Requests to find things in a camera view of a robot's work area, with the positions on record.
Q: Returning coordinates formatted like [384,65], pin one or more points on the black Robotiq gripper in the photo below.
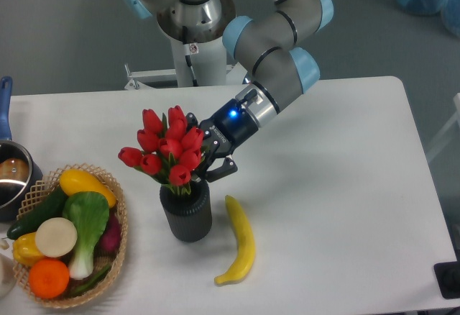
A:
[230,126]

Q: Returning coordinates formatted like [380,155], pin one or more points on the red tulip bouquet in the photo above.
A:
[169,150]

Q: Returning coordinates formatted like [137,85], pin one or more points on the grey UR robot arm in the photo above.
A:
[279,71]

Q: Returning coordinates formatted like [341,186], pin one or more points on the dark grey ribbed vase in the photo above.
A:
[189,216]

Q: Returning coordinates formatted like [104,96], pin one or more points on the yellow banana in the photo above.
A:
[246,247]

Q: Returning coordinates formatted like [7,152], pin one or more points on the green bok choy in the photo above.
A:
[89,213]

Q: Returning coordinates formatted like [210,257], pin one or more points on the purple sweet potato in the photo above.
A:
[111,238]

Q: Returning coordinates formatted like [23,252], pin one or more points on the yellow squash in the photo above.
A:
[74,181]

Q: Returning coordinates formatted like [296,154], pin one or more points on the green bean pod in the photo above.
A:
[90,283]

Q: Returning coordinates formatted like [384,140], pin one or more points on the dark green cucumber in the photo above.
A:
[50,207]

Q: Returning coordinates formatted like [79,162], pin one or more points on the woven wicker basket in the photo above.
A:
[108,256]

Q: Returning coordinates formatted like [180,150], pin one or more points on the white round radish slice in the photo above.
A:
[56,237]

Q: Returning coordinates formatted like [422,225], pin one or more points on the orange fruit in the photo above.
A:
[48,278]

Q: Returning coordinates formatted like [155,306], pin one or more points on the yellow bell pepper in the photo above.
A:
[25,250]

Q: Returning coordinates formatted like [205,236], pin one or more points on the small garlic piece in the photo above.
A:
[4,245]

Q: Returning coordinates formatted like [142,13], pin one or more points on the white plate at left edge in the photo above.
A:
[6,275]

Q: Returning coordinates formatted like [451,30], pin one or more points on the black device at table edge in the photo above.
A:
[447,276]

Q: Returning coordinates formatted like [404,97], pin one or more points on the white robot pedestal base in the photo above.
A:
[200,58]

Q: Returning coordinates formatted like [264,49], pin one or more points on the blue handled saucepan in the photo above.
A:
[19,172]

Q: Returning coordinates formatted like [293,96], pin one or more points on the white frame at right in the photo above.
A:
[445,135]

